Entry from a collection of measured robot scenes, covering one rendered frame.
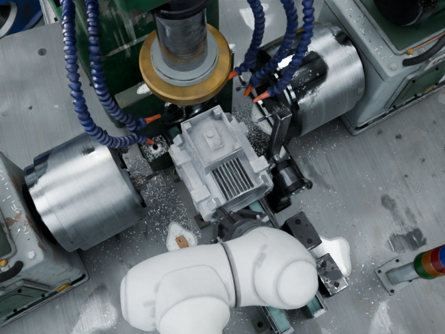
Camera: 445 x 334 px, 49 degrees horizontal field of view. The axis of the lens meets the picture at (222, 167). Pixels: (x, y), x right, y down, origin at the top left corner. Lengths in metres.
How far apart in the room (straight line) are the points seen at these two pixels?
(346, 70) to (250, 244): 0.60
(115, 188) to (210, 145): 0.23
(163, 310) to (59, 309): 0.76
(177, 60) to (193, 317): 0.45
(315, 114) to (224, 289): 0.61
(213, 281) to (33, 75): 1.12
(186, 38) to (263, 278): 0.41
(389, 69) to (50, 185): 0.81
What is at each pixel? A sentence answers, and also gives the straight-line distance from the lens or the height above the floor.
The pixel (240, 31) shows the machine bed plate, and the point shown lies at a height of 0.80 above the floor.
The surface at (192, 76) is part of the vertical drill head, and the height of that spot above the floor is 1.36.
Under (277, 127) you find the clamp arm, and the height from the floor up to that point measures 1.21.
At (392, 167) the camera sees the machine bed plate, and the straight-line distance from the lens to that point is 1.52.
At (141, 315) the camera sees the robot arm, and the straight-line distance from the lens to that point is 0.72.
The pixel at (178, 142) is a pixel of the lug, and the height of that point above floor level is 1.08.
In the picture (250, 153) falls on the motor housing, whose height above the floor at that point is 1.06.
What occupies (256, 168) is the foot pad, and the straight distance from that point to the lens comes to 1.15.
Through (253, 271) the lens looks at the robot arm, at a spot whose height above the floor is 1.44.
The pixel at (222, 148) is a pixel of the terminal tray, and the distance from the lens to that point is 1.12.
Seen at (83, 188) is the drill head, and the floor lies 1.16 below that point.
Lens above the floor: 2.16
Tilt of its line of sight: 71 degrees down
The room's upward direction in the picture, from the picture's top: straight up
